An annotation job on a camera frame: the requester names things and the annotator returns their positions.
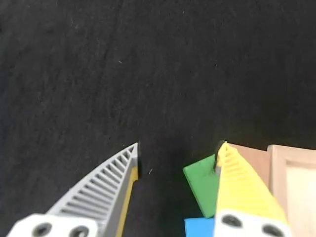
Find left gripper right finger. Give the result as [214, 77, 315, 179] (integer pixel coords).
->
[212, 140, 293, 237]

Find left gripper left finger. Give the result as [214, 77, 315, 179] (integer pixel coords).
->
[6, 141, 142, 237]

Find brown tangram piece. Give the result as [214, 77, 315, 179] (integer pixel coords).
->
[229, 143, 272, 193]

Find green tangram piece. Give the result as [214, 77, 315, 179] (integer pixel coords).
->
[182, 154, 220, 219]

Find square wooden tray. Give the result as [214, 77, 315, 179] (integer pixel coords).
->
[267, 144, 316, 237]

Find blue tangram piece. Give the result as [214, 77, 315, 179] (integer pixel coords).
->
[184, 217, 216, 237]

